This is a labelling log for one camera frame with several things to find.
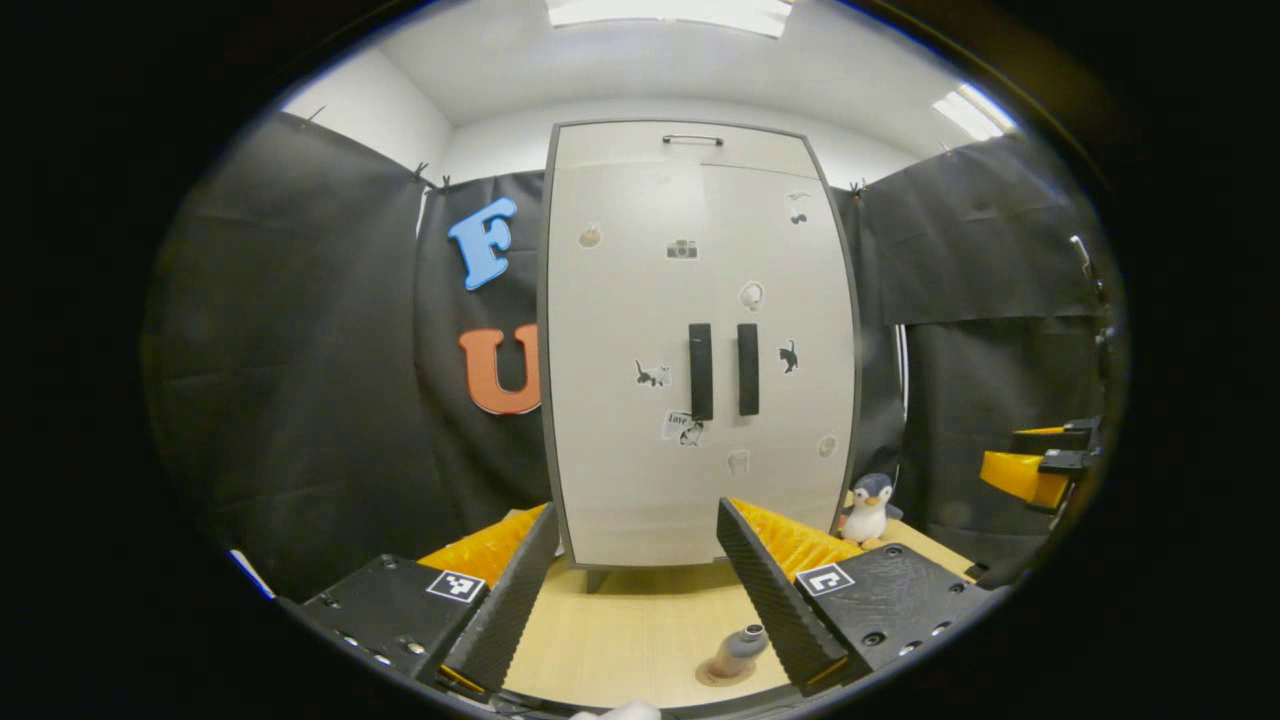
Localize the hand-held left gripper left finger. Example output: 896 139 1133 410
274 502 562 703

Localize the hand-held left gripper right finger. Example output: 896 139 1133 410
714 496 993 698

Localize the silver pink label bottle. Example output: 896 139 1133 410
711 623 770 682

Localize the round cork coaster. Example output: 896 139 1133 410
694 659 759 689

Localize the white cabinet door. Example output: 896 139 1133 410
547 159 707 568
699 161 857 533

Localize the white cabinet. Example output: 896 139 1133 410
536 119 864 594

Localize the white cabinet drawer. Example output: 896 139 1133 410
551 121 820 180

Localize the penguin plush toy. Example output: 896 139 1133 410
837 472 905 552

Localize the black backdrop cloth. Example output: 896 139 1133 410
143 109 1113 603

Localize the ceiling light panel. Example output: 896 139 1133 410
544 0 794 40
931 82 1020 142

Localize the black door handle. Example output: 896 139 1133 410
687 322 716 423
736 322 762 419

